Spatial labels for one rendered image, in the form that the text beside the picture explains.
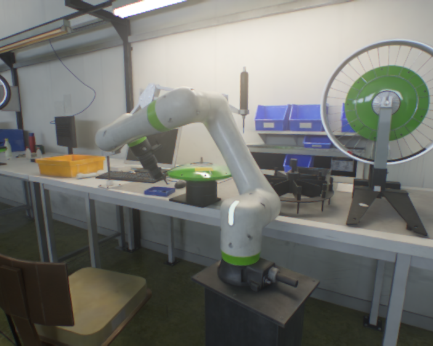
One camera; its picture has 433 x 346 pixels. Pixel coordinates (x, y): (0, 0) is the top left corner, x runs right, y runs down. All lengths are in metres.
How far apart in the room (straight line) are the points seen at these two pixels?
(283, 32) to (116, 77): 1.64
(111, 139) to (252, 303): 0.78
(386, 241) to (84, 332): 1.01
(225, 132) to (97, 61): 2.37
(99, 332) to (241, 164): 0.72
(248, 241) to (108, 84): 2.50
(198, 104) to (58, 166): 1.43
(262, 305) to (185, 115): 0.59
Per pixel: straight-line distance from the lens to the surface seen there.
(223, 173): 1.13
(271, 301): 0.83
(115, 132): 1.11
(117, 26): 2.83
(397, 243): 1.04
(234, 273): 0.87
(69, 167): 2.04
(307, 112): 1.94
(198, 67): 2.34
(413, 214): 1.18
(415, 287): 2.20
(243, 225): 0.80
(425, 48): 1.40
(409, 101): 1.34
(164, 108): 0.90
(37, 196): 2.41
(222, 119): 0.99
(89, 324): 1.10
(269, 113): 2.01
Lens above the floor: 1.28
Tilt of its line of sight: 11 degrees down
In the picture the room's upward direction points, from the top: straight up
